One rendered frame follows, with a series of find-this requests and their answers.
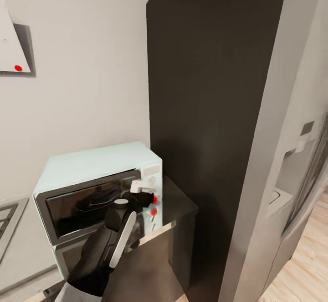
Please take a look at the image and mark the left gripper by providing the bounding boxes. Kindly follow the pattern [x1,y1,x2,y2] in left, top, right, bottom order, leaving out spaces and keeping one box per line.
[122,190,154,208]

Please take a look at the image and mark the microwave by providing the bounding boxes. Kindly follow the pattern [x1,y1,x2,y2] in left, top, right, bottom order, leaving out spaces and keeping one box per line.
[32,141,163,245]

